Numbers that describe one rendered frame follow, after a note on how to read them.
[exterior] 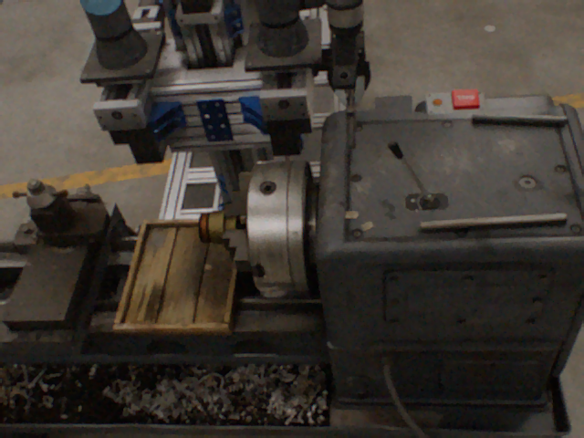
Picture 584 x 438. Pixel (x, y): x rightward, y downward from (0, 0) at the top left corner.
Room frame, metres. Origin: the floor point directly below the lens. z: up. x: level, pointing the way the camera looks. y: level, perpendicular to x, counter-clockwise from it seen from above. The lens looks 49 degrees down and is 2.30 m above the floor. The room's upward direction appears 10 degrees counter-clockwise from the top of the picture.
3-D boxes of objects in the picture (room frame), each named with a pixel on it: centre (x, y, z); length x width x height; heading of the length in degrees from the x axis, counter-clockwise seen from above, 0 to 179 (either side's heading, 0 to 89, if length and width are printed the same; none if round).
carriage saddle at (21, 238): (1.16, 0.71, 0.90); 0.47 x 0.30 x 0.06; 169
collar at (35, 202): (1.23, 0.65, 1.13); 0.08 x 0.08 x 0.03
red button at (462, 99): (1.17, -0.43, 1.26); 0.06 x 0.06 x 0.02; 79
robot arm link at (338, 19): (1.13, -0.15, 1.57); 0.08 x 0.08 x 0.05
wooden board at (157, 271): (1.08, 0.34, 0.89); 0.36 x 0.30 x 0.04; 169
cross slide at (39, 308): (1.16, 0.66, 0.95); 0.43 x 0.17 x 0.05; 169
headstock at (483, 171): (0.97, -0.34, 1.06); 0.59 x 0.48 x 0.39; 79
